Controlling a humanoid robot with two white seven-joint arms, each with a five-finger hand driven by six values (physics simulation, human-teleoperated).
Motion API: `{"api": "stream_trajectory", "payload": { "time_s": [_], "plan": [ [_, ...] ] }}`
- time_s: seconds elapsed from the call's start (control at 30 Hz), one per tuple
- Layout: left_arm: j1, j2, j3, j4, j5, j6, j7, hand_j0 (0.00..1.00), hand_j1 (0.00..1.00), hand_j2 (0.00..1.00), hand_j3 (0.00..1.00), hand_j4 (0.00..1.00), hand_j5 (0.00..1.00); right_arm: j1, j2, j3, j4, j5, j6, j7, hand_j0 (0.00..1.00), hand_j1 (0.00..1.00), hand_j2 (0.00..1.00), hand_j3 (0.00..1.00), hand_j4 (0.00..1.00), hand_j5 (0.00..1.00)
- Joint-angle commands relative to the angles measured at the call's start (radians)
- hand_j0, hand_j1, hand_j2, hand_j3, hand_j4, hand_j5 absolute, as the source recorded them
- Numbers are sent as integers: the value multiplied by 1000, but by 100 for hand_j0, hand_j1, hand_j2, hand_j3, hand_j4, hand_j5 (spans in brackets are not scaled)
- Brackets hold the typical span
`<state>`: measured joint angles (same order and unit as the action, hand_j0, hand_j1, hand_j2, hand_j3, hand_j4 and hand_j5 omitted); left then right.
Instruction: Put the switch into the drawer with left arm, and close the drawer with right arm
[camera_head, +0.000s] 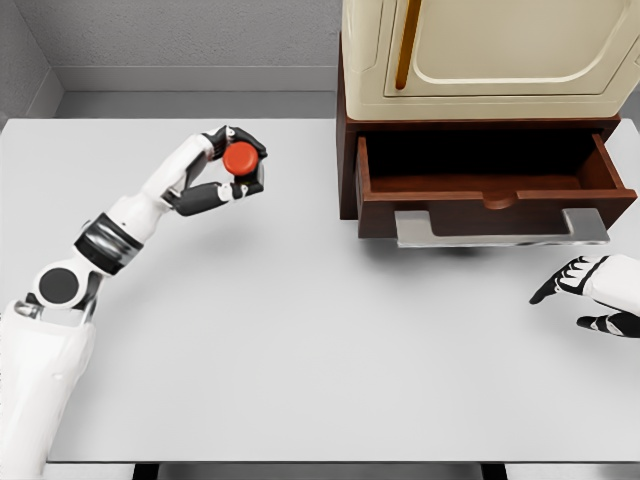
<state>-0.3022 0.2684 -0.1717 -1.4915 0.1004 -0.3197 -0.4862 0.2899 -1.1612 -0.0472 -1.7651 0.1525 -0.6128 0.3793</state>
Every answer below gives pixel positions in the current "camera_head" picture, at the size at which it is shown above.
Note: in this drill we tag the red round switch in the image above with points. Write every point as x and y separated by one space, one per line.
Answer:
240 157

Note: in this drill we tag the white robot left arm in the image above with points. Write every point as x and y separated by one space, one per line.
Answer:
60 350

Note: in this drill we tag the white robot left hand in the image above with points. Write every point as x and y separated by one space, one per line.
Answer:
182 157

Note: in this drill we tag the cream cabinet door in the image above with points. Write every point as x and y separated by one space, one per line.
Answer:
510 45

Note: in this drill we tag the cream cabinet box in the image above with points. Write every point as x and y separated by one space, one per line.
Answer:
367 60

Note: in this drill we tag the dark brown wooden cabinet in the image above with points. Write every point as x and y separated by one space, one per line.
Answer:
347 165

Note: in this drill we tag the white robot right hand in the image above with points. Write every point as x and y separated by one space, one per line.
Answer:
617 285

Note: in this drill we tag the brown wooden drawer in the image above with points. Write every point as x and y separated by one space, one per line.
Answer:
450 202

